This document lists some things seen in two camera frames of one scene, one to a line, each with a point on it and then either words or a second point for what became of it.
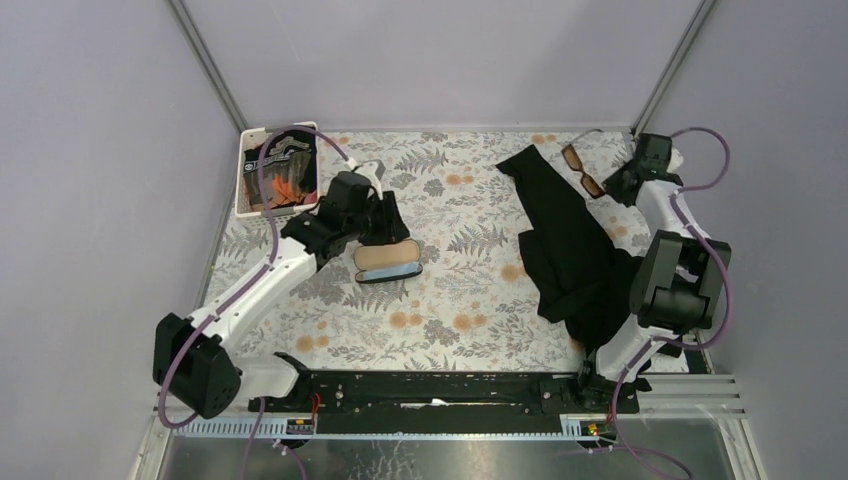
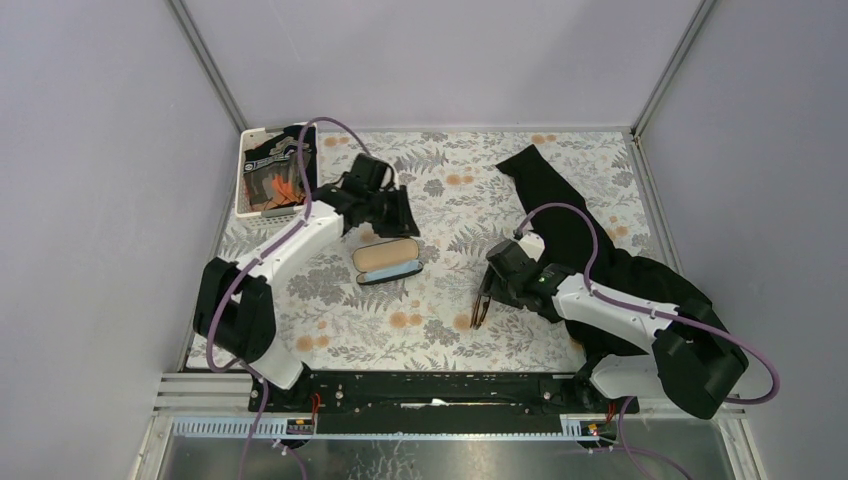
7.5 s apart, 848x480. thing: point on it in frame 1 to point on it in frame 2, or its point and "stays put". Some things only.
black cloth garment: (576, 272) stays put
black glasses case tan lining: (374, 257) stays put
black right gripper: (611, 189) to (491, 286)
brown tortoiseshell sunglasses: (588, 183) to (474, 323)
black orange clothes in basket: (289, 169) stays put
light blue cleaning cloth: (391, 271) stays put
